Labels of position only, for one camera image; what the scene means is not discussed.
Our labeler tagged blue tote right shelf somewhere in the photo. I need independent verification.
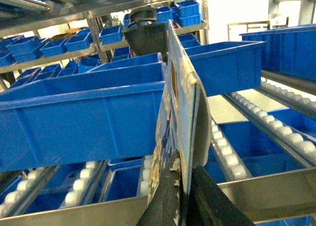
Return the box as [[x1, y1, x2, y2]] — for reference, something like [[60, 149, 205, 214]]
[[185, 41, 266, 97]]

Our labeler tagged black head camera unit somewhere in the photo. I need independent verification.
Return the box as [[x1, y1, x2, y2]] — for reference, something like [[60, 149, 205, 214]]
[[123, 6, 168, 56]]

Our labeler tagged steel roller conveyor rack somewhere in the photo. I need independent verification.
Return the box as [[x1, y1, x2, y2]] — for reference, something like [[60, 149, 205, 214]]
[[0, 70, 316, 226]]

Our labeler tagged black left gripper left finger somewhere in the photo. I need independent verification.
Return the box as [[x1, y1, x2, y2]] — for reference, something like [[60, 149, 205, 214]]
[[137, 150, 182, 226]]

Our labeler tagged flower gift bag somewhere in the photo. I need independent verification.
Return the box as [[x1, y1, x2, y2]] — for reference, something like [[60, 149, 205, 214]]
[[147, 19, 213, 208]]

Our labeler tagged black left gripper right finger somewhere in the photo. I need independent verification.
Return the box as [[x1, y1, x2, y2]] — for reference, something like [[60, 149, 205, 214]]
[[187, 166, 254, 226]]

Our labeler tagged large blue plastic tote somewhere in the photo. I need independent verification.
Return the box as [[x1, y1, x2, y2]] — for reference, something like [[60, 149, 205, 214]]
[[0, 53, 165, 172]]

